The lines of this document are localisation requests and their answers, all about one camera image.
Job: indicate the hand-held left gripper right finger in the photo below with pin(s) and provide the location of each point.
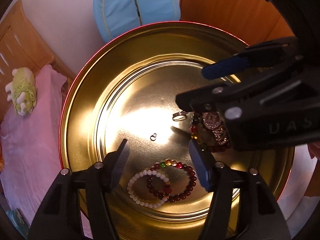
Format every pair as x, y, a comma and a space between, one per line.
198, 162

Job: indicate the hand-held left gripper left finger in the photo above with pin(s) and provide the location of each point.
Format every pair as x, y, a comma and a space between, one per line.
121, 160

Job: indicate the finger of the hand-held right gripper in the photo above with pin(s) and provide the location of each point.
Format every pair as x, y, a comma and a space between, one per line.
200, 100
220, 68

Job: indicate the rose gold wristwatch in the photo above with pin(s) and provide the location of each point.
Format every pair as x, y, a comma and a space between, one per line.
212, 121

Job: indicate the small silver earring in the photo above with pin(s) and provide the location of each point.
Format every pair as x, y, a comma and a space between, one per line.
151, 137

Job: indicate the round gold metal tin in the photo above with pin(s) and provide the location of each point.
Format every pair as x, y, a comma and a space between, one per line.
100, 85

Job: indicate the wooden cabinet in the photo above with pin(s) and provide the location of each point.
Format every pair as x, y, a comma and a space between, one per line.
225, 7

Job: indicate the pink blanket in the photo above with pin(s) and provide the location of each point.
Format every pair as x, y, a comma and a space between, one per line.
30, 150

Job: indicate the teal cloth item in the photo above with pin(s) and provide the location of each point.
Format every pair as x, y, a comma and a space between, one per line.
17, 218

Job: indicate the green cabbage plush toy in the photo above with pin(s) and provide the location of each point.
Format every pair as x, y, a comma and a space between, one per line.
23, 87

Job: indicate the wooden bed headboard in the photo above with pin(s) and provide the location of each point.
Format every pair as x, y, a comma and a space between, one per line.
22, 42

